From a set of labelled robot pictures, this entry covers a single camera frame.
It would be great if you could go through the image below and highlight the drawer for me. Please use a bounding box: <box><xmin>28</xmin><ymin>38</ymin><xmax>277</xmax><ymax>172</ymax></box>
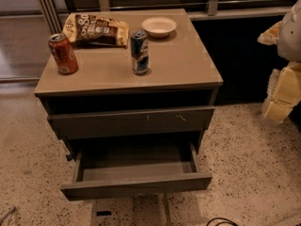
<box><xmin>61</xmin><ymin>138</ymin><xmax>212</xmax><ymax>201</ymax></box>
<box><xmin>47</xmin><ymin>106</ymin><xmax>214</xmax><ymax>139</ymax></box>

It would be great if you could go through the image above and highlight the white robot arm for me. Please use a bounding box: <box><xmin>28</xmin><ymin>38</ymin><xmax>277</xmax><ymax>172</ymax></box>
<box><xmin>258</xmin><ymin>0</ymin><xmax>301</xmax><ymax>124</ymax></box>

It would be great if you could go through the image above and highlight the grey drawer cabinet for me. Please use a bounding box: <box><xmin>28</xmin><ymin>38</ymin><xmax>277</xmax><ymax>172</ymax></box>
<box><xmin>35</xmin><ymin>9</ymin><xmax>223</xmax><ymax>146</ymax></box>

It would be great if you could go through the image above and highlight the upper drawer front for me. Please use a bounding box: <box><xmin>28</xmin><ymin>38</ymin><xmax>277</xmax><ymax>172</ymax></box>
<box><xmin>47</xmin><ymin>106</ymin><xmax>214</xmax><ymax>139</ymax></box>

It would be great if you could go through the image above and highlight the white paper bowl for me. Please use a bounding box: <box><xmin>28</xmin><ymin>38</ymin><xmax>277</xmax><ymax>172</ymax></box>
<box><xmin>142</xmin><ymin>17</ymin><xmax>177</xmax><ymax>39</ymax></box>

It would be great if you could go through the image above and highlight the blue energy drink can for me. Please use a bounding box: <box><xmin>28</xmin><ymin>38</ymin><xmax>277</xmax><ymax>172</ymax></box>
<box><xmin>130</xmin><ymin>30</ymin><xmax>149</xmax><ymax>75</ymax></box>

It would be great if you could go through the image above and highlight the yellow brown chip bag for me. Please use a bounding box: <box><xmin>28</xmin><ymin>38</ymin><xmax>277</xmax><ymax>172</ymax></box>
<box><xmin>63</xmin><ymin>13</ymin><xmax>129</xmax><ymax>47</ymax></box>

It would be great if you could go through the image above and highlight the orange soda can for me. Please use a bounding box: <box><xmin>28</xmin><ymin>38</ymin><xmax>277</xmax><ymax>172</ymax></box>
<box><xmin>48</xmin><ymin>33</ymin><xmax>79</xmax><ymax>75</ymax></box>

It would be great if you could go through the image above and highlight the grey rod on floor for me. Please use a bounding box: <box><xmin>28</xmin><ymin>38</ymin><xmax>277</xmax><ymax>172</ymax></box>
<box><xmin>0</xmin><ymin>206</ymin><xmax>16</xmax><ymax>225</ymax></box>

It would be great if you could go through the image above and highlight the black cable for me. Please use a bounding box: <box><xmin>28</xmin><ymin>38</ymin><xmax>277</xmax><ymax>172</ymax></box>
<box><xmin>205</xmin><ymin>217</ymin><xmax>240</xmax><ymax>226</ymax></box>

